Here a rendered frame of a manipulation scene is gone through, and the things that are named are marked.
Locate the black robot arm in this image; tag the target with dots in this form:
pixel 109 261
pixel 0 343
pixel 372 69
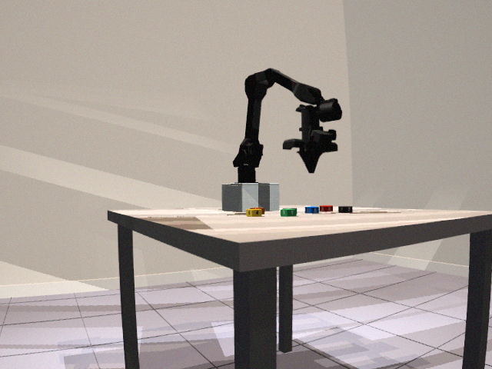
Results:
pixel 256 85

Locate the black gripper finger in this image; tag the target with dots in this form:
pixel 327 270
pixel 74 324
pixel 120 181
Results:
pixel 307 157
pixel 316 156

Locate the green block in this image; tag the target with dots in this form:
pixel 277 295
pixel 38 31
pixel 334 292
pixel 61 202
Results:
pixel 288 212

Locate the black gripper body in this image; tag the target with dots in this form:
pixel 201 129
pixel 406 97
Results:
pixel 311 145

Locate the yellow block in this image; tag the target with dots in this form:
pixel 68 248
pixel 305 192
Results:
pixel 254 212

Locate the blue digit block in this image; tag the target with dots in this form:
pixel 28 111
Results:
pixel 311 210

